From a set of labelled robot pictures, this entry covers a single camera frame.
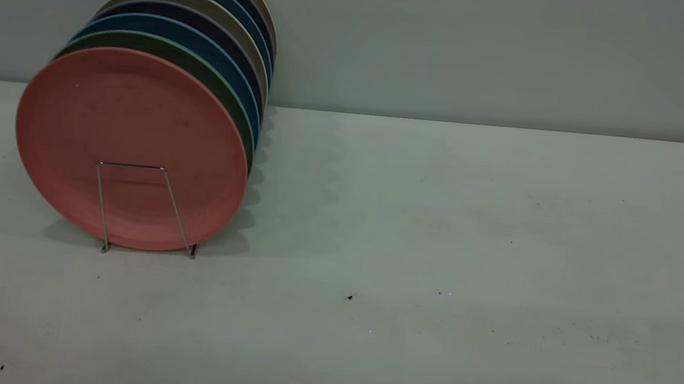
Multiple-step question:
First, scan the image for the green round plate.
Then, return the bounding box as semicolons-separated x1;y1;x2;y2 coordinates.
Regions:
44;22;267;173

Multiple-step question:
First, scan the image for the metal wire plate rack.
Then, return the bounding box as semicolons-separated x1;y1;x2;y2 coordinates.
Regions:
87;159;209;264

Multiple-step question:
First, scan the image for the pink round plate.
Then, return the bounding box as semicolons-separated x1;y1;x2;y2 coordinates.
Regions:
3;37;262;262

